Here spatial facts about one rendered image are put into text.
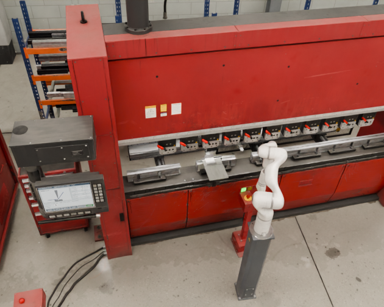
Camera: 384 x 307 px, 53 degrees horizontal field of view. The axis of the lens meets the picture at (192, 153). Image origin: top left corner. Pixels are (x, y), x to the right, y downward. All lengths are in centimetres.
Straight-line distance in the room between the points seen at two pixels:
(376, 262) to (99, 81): 338
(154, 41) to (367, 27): 170
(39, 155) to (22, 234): 214
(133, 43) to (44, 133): 85
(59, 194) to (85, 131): 52
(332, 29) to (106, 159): 203
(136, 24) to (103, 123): 73
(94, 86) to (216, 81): 98
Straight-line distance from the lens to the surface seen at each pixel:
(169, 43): 284
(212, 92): 317
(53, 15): 740
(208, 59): 300
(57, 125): 265
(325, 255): 449
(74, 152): 258
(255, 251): 331
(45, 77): 497
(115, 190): 340
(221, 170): 360
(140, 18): 282
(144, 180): 362
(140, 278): 408
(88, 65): 263
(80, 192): 281
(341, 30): 337
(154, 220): 398
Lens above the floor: 354
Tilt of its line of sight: 43 degrees down
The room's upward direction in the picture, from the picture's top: 3 degrees clockwise
